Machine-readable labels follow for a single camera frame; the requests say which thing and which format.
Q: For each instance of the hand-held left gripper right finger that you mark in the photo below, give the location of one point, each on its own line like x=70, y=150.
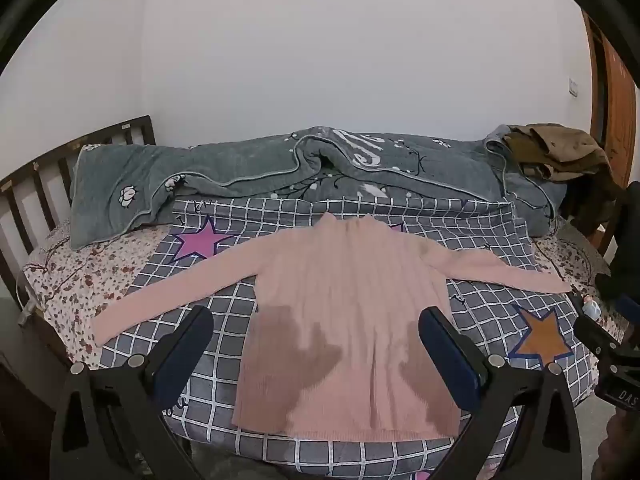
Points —
x=444, y=355

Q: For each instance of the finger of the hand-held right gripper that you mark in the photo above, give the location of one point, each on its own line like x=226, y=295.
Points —
x=597, y=335

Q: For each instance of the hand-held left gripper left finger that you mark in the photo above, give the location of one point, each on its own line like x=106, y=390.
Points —
x=186, y=341

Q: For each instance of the pink knit sweater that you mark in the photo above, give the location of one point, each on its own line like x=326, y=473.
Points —
x=340, y=300

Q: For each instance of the brown clothes pile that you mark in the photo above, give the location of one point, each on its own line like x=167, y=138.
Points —
x=555, y=150

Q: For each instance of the small light blue bottle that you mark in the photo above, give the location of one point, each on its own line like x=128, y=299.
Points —
x=591, y=309

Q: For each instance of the grey checked star blanket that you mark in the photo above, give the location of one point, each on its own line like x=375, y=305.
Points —
x=500, y=310

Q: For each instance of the dark wooden chair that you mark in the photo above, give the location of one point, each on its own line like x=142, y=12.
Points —
x=590, y=210

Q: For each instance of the floral bed sheet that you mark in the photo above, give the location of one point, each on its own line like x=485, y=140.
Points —
x=65, y=290

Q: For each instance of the grey floral quilt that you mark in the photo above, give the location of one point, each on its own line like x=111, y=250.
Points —
x=225, y=170

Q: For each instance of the dark wooden bed headboard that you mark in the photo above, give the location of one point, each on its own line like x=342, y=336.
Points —
x=30, y=175

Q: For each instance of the wooden door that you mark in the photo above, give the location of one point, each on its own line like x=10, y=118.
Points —
x=617, y=100

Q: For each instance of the white wall switch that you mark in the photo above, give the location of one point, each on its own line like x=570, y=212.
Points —
x=574, y=87

